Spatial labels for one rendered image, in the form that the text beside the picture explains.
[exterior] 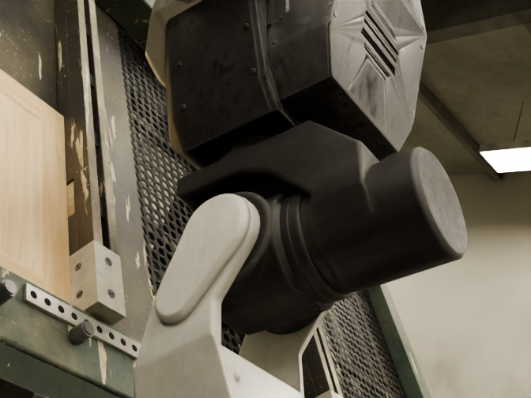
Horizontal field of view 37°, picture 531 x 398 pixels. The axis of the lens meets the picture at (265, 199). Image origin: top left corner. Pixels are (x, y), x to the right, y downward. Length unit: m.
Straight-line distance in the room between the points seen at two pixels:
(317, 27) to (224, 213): 0.22
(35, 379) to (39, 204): 0.35
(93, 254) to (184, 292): 0.52
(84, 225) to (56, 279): 0.12
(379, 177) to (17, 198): 0.72
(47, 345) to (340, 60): 0.55
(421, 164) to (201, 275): 0.23
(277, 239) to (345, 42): 0.23
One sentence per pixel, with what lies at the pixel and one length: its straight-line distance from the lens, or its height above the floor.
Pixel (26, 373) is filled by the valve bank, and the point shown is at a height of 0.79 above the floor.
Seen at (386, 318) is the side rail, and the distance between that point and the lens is 2.67.
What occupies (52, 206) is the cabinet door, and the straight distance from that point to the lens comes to 1.35.
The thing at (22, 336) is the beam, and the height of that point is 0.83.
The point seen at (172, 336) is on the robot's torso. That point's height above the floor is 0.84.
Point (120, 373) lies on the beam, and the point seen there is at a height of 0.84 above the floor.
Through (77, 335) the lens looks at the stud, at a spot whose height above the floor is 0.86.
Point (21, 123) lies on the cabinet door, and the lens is 1.45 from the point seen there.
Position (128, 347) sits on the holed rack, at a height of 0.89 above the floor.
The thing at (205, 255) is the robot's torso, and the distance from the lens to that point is 0.76.
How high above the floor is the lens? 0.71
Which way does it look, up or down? 21 degrees up
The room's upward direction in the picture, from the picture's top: 20 degrees clockwise
